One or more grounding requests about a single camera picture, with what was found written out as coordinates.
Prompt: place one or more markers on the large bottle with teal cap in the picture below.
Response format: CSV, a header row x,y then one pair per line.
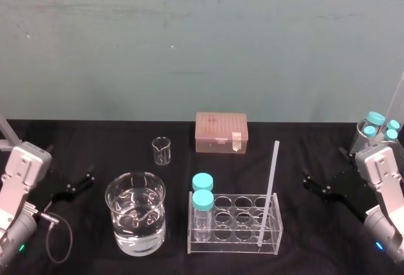
x,y
376,118

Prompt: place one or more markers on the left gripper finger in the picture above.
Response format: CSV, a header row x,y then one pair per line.
x,y
77,184
50,149

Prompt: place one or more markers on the small empty glass beaker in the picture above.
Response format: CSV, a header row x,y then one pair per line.
x,y
161,155

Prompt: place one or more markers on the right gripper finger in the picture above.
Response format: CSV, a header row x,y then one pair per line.
x,y
346,156
318,188

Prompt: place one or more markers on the pink translucent pipette tip box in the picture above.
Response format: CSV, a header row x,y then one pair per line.
x,y
217,130

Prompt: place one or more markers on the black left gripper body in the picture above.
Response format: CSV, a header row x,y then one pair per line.
x,y
47,190

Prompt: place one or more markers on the translucent white stirring rod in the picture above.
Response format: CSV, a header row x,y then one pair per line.
x,y
270,180

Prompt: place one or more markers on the large glass beaker with water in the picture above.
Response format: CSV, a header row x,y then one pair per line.
x,y
135,221

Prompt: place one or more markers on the black table cloth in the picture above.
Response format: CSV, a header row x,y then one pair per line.
x,y
132,149

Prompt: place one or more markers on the clear vial with teal cap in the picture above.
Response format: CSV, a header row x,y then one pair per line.
x,y
202,181
202,202
368,131
391,134
393,125

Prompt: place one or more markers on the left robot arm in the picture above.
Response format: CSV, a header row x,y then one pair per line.
x,y
22,171

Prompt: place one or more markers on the clear acrylic tube rack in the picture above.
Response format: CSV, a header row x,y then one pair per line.
x,y
233,234

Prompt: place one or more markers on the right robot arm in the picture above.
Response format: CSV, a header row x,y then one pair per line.
x,y
383,177

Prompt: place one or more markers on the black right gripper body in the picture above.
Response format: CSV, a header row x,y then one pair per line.
x,y
350,190

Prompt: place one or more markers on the beige tape strip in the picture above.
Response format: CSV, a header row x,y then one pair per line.
x,y
236,141

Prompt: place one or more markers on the clear glass holding beaker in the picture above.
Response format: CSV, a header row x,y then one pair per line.
x,y
358,142

